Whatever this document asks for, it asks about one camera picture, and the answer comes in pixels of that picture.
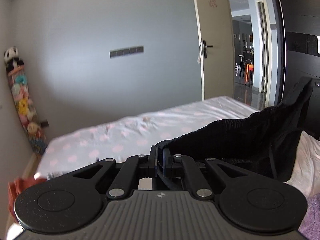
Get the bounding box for black pants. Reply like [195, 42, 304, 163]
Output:
[159, 77, 313, 182]

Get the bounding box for black sliding wardrobe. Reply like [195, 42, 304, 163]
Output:
[279, 0, 319, 140]

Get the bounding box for beige door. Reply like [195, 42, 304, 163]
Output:
[194, 0, 235, 100]

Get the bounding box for wall switch panel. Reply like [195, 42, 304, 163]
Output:
[109, 46, 144, 59]

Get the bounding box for purple fuzzy blanket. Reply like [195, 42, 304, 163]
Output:
[298, 193, 320, 239]

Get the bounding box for plush toy tube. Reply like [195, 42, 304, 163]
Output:
[4, 46, 47, 155]

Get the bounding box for polka dot bed sheet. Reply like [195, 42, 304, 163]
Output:
[34, 96, 319, 198]

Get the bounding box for orange cloth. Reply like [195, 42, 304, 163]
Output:
[8, 177, 47, 223]

